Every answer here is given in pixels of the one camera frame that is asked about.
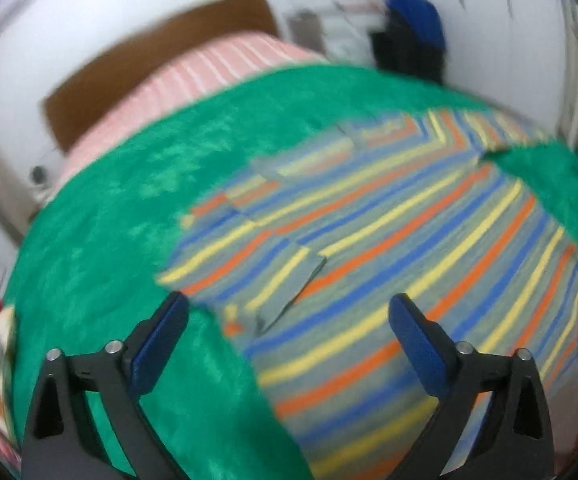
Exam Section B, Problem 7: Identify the white round device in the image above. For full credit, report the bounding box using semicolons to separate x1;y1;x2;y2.
29;165;54;201

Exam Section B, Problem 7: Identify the striped knitted sweater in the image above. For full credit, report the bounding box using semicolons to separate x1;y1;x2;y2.
156;110;578;480

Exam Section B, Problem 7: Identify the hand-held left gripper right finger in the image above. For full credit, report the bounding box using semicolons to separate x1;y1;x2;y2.
388;294;556;480

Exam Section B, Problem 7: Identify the white side table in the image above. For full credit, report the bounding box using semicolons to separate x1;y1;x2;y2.
319;2;390;68

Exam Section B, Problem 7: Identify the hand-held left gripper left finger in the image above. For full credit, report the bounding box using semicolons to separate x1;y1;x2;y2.
21;291;190;480

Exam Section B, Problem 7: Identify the green fleece blanket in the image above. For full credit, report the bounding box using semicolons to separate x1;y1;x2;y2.
6;65;578;480

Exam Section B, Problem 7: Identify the blue cloth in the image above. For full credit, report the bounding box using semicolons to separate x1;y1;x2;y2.
386;0;447;51

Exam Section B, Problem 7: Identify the brown wooden headboard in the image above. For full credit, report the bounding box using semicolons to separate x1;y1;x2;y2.
43;0;282;153

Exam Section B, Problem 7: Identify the pink striped bed sheet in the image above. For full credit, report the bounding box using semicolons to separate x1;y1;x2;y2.
56;30;330;196

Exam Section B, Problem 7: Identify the grey box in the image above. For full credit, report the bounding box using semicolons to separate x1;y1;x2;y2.
286;10;327;53

